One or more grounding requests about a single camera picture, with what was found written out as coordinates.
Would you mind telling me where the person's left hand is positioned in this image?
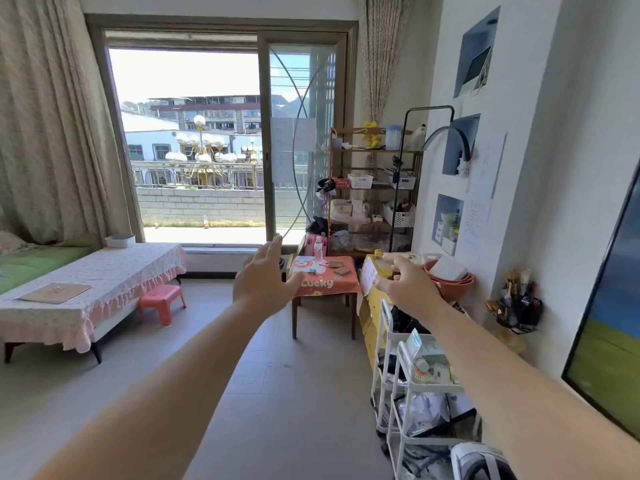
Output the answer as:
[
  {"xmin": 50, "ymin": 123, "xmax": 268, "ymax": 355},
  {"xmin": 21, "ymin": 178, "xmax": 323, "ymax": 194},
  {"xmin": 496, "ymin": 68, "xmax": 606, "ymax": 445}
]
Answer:
[{"xmin": 233, "ymin": 234, "xmax": 305, "ymax": 319}]

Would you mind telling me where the person's right hand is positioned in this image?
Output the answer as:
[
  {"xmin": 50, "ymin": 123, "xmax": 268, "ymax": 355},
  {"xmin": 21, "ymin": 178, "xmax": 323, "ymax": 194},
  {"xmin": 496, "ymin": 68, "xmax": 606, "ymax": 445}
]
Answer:
[{"xmin": 372, "ymin": 252, "xmax": 449, "ymax": 329}]

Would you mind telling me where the person's left forearm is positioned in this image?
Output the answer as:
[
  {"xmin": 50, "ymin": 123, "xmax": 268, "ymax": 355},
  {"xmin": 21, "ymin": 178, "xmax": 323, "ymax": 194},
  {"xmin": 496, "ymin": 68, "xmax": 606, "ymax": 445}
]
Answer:
[{"xmin": 29, "ymin": 294, "xmax": 296, "ymax": 480}]

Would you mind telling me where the person's right forearm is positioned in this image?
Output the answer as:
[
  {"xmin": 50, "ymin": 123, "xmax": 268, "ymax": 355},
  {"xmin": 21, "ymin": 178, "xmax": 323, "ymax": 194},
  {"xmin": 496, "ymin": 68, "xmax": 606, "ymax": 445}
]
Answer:
[{"xmin": 422, "ymin": 299, "xmax": 640, "ymax": 480}]

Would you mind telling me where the red plastic basin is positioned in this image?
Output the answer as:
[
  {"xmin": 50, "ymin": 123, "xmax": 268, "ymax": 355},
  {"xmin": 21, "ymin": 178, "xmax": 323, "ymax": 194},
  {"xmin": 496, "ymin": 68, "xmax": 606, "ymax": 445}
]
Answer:
[{"xmin": 421, "ymin": 259, "xmax": 475, "ymax": 302}]

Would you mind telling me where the white container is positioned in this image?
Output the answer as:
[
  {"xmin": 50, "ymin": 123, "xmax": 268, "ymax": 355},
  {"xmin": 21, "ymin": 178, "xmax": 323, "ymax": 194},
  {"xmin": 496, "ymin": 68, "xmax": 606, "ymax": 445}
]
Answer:
[{"xmin": 429, "ymin": 255, "xmax": 469, "ymax": 281}]

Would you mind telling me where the white paper red writing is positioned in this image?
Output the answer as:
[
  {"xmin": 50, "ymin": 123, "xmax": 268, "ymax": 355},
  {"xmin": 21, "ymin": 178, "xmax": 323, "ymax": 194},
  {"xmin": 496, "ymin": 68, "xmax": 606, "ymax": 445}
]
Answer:
[{"xmin": 359, "ymin": 257, "xmax": 381, "ymax": 295}]

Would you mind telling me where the small wooden table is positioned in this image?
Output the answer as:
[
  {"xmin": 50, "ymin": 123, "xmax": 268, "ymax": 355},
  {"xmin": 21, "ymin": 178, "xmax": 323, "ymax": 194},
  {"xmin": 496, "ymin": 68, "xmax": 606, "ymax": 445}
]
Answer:
[{"xmin": 289, "ymin": 293, "xmax": 360, "ymax": 341}]

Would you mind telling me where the pink suitcase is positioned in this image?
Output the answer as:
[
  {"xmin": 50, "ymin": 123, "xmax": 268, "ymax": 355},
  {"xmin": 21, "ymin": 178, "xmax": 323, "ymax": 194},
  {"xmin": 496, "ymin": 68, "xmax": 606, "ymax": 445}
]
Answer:
[{"xmin": 303, "ymin": 233, "xmax": 329, "ymax": 258}]

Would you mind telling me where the large white perforated basket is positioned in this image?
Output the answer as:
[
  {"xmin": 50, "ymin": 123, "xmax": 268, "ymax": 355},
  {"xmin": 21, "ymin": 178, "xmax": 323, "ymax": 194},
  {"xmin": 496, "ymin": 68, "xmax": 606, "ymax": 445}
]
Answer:
[{"xmin": 382, "ymin": 203, "xmax": 417, "ymax": 229}]

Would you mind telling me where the white rolling cart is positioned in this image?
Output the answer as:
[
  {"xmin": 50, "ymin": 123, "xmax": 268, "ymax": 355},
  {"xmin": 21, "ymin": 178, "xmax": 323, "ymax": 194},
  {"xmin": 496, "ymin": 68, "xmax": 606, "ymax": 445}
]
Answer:
[{"xmin": 371, "ymin": 298, "xmax": 483, "ymax": 480}]

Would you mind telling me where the pink plastic stool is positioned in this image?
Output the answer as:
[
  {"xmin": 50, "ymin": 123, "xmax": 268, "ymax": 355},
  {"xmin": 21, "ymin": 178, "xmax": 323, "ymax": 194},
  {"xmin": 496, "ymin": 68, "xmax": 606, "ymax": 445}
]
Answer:
[{"xmin": 139, "ymin": 284, "xmax": 187, "ymax": 326}]

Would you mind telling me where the black arched floor lamp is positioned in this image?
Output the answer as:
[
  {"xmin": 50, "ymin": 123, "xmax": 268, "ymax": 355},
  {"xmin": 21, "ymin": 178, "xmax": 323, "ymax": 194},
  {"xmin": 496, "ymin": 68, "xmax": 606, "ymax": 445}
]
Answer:
[{"xmin": 389, "ymin": 105, "xmax": 472, "ymax": 253}]

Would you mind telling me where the large clear plastic bag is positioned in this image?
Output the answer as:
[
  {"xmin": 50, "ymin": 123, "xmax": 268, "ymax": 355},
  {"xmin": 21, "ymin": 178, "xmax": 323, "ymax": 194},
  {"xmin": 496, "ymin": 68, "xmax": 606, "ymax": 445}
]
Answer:
[{"xmin": 329, "ymin": 199, "xmax": 373, "ymax": 225}]

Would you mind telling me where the black cosmetics organizer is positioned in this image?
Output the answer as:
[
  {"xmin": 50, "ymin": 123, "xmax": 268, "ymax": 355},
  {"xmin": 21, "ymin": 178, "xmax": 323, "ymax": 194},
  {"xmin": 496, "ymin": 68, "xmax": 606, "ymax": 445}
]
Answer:
[{"xmin": 483, "ymin": 267, "xmax": 545, "ymax": 335}]

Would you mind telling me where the sliding glass door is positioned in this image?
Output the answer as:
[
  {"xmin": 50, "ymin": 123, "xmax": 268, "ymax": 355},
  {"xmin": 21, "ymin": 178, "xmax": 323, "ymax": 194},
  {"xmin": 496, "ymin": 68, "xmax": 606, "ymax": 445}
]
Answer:
[{"xmin": 85, "ymin": 14, "xmax": 359, "ymax": 251}]

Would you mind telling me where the thin grey hoop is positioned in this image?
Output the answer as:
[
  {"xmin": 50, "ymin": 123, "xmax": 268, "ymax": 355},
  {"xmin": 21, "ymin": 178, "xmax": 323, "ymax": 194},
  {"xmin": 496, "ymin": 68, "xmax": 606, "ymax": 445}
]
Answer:
[{"xmin": 269, "ymin": 49, "xmax": 322, "ymax": 237}]

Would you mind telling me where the white black-legged coffee table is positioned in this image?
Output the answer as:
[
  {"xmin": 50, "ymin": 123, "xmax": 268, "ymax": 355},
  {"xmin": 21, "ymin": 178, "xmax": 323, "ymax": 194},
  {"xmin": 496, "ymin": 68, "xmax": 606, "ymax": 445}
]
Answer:
[{"xmin": 2, "ymin": 274, "xmax": 183, "ymax": 365}]

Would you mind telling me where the wooden storage shelf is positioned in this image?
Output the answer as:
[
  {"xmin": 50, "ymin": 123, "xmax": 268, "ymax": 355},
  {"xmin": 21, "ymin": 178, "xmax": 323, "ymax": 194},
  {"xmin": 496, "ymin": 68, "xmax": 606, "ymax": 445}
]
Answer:
[{"xmin": 327, "ymin": 126, "xmax": 425, "ymax": 261}]

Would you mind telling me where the floral pink-frilled tablecloth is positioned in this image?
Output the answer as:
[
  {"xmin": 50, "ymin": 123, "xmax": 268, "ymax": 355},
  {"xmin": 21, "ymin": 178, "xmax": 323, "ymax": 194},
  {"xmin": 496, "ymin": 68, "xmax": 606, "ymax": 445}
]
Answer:
[{"xmin": 0, "ymin": 243, "xmax": 187, "ymax": 355}]

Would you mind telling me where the metal balcony railing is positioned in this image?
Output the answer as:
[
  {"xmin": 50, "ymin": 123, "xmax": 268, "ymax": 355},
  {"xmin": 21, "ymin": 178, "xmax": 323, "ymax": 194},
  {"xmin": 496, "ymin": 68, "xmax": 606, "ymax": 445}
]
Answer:
[{"xmin": 131, "ymin": 162, "xmax": 311, "ymax": 191}]

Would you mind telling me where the brown spiral sketchbook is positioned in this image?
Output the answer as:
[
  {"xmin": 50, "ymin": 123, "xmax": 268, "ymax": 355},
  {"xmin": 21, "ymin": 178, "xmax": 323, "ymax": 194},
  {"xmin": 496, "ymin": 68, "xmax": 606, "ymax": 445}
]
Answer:
[{"xmin": 19, "ymin": 282, "xmax": 93, "ymax": 305}]

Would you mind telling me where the green cushioned white sofa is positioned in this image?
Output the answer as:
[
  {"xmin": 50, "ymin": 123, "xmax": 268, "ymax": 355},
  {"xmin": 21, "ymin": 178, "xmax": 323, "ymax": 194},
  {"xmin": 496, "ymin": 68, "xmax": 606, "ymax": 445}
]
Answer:
[{"xmin": 0, "ymin": 229, "xmax": 93, "ymax": 295}]

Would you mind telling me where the grey tablet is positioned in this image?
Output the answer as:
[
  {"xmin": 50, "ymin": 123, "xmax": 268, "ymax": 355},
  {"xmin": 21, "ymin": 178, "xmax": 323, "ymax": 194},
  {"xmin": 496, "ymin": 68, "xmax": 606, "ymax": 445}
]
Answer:
[{"xmin": 462, "ymin": 44, "xmax": 493, "ymax": 93}]

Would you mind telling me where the thin floral curtain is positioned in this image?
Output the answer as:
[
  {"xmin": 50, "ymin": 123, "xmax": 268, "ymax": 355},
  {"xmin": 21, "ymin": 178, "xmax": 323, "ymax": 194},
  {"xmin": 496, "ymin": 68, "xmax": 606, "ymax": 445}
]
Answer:
[{"xmin": 359, "ymin": 0, "xmax": 416, "ymax": 129}]

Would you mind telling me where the beige patterned curtain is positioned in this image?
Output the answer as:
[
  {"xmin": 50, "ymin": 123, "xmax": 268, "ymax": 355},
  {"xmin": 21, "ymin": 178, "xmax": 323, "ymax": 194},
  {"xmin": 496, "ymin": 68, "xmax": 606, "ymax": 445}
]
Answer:
[{"xmin": 0, "ymin": 0, "xmax": 145, "ymax": 248}]

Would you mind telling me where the small white wall paper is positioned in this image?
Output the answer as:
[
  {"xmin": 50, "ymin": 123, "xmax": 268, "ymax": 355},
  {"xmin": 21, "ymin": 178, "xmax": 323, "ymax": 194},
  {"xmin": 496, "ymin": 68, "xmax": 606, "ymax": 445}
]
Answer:
[{"xmin": 455, "ymin": 198, "xmax": 493, "ymax": 263}]

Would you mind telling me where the grey brick balcony wall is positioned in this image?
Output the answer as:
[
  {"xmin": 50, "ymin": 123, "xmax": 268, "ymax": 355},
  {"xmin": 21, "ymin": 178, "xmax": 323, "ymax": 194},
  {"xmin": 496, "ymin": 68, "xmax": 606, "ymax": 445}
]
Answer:
[{"xmin": 135, "ymin": 187, "xmax": 321, "ymax": 229}]

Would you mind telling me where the large white wall paper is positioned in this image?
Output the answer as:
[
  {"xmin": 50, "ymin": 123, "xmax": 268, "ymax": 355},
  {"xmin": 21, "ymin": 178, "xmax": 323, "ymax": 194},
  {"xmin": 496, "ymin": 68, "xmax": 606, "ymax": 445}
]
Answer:
[{"xmin": 467, "ymin": 132, "xmax": 507, "ymax": 199}]

